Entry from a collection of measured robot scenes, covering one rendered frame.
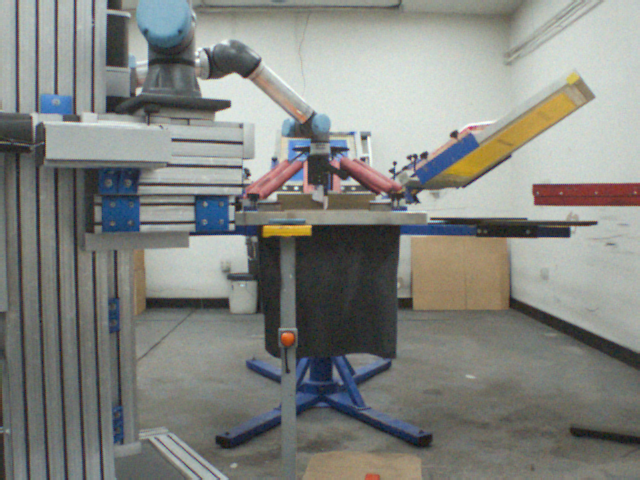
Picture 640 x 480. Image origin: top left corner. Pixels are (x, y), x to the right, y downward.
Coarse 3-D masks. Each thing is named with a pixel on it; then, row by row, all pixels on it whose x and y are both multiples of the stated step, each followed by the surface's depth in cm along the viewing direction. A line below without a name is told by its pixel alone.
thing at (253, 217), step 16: (240, 224) 200; (256, 224) 200; (272, 224) 200; (304, 224) 200; (320, 224) 200; (336, 224) 200; (352, 224) 200; (368, 224) 201; (384, 224) 201; (400, 224) 201; (416, 224) 201
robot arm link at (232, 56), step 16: (224, 48) 222; (240, 48) 222; (224, 64) 224; (240, 64) 222; (256, 64) 223; (256, 80) 227; (272, 80) 228; (272, 96) 231; (288, 96) 232; (288, 112) 236; (304, 112) 236; (304, 128) 242; (320, 128) 237
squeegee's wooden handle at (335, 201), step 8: (280, 200) 259; (288, 200) 259; (296, 200) 259; (304, 200) 259; (312, 200) 259; (328, 200) 259; (336, 200) 259; (344, 200) 259; (352, 200) 259; (360, 200) 259; (368, 200) 259; (288, 208) 259; (296, 208) 259; (304, 208) 259; (312, 208) 259; (320, 208) 259; (328, 208) 259; (336, 208) 259; (344, 208) 259; (352, 208) 259; (360, 208) 259; (368, 208) 260
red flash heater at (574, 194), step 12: (540, 192) 269; (552, 192) 267; (564, 192) 264; (576, 192) 262; (588, 192) 260; (600, 192) 257; (612, 192) 255; (624, 192) 253; (636, 192) 251; (540, 204) 270; (552, 204) 267; (564, 204) 265; (576, 204) 263; (588, 204) 260; (600, 204) 258; (612, 204) 256; (624, 204) 254; (636, 204) 251
